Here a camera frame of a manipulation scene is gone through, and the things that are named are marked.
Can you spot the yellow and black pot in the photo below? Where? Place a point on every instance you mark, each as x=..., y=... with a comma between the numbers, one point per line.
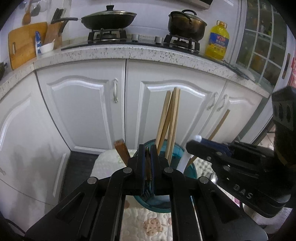
x=2, y=71

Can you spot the glass wok lid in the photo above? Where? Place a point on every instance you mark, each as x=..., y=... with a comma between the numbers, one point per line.
x=108, y=14

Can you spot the black gas stove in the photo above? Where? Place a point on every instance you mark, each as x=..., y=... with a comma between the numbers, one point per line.
x=143, y=44

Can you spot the wooden chopstick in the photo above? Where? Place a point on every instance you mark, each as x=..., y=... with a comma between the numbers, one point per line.
x=167, y=120
x=172, y=125
x=175, y=125
x=219, y=125
x=162, y=120

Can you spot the metal ladle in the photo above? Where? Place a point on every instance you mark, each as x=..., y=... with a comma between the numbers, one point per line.
x=35, y=10

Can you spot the wooden cutting board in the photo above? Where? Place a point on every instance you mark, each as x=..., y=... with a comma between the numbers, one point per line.
x=23, y=46

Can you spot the quilted patterned mat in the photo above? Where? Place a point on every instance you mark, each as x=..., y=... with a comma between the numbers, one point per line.
x=148, y=224

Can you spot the silver stove knob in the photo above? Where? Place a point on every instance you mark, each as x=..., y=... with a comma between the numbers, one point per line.
x=135, y=37
x=158, y=40

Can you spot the speckled stone countertop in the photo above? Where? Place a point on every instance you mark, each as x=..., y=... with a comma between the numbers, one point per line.
x=138, y=54

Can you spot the wooden knife block with knives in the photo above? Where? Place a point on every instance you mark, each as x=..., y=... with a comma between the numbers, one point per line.
x=52, y=34

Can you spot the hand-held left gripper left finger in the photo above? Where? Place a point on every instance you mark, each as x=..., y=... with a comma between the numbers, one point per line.
x=141, y=166

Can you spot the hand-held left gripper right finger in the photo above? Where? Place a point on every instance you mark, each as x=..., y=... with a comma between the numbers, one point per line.
x=156, y=166

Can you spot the wooden spatula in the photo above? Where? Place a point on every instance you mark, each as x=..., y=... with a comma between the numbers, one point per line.
x=26, y=18

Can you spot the white bowl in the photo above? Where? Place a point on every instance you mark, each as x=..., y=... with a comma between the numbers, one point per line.
x=47, y=47

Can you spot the yellow cooking oil bottle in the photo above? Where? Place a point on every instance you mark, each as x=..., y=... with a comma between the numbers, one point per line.
x=216, y=44

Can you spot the black wok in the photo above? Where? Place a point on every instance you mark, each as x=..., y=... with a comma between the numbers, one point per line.
x=106, y=23

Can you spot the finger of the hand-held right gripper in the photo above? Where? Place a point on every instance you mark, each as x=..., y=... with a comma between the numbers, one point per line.
x=203, y=150
x=222, y=147

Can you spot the dark cooking pot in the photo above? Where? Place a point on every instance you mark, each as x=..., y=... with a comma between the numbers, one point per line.
x=185, y=31

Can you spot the blue transparent plastic cup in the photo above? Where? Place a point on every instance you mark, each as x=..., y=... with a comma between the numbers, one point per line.
x=152, y=204

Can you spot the range hood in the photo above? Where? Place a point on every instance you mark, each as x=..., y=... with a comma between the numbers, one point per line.
x=205, y=3

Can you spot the white glass-paned door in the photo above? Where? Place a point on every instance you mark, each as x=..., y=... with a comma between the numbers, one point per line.
x=259, y=34

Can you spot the white cabinet door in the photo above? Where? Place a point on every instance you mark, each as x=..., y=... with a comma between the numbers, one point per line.
x=78, y=111
x=192, y=111
x=23, y=139
x=245, y=115

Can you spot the pink patterned cloth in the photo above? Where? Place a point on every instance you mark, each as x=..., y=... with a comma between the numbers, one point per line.
x=293, y=76

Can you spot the blue and white packet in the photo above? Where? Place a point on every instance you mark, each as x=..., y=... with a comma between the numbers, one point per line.
x=38, y=41

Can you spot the dark pot lid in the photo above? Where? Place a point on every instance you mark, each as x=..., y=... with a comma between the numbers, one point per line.
x=185, y=16

